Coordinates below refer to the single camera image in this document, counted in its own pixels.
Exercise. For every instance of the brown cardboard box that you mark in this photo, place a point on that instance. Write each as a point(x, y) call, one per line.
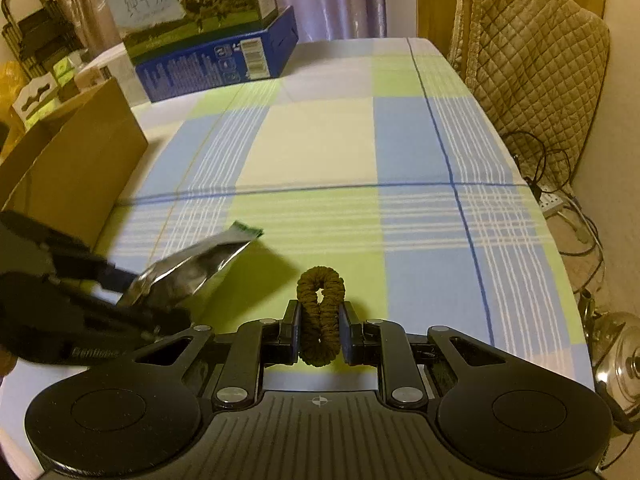
point(90, 160)

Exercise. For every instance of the brown hair scrunchie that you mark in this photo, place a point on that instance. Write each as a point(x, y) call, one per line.
point(307, 312)

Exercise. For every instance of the yellow plastic bag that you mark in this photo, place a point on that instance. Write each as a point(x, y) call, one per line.
point(9, 90)

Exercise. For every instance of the pale purple curtain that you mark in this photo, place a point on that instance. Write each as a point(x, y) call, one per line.
point(330, 0)

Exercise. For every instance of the checked tablecloth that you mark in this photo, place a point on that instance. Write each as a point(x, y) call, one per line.
point(325, 135)

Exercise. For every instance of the silver foil pouch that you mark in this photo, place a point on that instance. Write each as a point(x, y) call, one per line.
point(190, 270)

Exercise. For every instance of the printed milk carton box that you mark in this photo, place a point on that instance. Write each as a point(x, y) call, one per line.
point(190, 10)

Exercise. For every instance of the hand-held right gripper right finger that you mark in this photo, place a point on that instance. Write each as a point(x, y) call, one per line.
point(346, 330)

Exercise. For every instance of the wooden door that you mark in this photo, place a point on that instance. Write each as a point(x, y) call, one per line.
point(435, 0)

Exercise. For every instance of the blue cardboard box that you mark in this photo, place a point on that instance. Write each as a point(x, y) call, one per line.
point(210, 65)

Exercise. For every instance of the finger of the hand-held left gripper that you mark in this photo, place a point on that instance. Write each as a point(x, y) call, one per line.
point(125, 320)
point(75, 265)

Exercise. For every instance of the white power strip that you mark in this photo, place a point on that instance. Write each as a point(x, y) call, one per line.
point(551, 205)

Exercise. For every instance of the quilted beige chair cover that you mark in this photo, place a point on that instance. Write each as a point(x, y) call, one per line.
point(535, 70)

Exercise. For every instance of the green and white small box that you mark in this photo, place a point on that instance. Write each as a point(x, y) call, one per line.
point(66, 70)
point(35, 100)

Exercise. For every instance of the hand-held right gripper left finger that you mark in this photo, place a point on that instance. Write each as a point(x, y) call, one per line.
point(295, 327)

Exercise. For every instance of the stainless steel pot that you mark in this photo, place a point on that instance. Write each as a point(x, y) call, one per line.
point(622, 365)

